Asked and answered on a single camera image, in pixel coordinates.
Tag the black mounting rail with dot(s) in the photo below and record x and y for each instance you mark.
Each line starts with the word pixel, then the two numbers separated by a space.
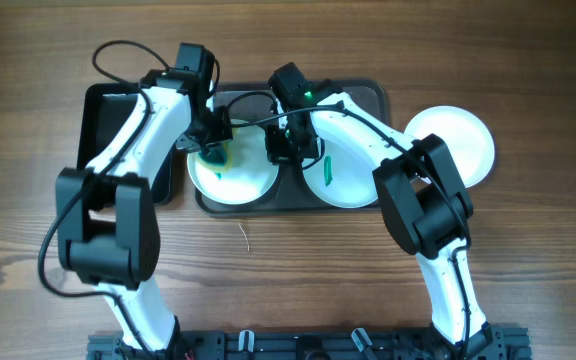
pixel 493 342

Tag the white plate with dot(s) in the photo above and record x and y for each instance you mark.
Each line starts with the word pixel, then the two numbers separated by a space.
pixel 469 140
pixel 340 178
pixel 245 177

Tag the brown serving tray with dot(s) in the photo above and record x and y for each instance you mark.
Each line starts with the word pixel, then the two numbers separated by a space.
pixel 290 193

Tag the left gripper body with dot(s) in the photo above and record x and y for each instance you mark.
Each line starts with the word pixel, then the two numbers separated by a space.
pixel 209 127

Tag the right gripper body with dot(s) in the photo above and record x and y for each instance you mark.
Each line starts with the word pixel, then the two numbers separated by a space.
pixel 285 145

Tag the black water basin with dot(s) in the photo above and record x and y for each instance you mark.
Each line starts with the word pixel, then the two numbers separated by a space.
pixel 107 106

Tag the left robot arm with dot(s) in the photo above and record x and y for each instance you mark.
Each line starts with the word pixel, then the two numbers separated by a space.
pixel 106 225

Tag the green yellow sponge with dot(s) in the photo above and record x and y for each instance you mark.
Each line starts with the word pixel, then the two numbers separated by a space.
pixel 216 157

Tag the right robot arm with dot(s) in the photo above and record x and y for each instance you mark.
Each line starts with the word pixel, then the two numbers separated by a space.
pixel 416 183

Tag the white plate top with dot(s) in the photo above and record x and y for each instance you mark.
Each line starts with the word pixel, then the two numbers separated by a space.
pixel 469 140

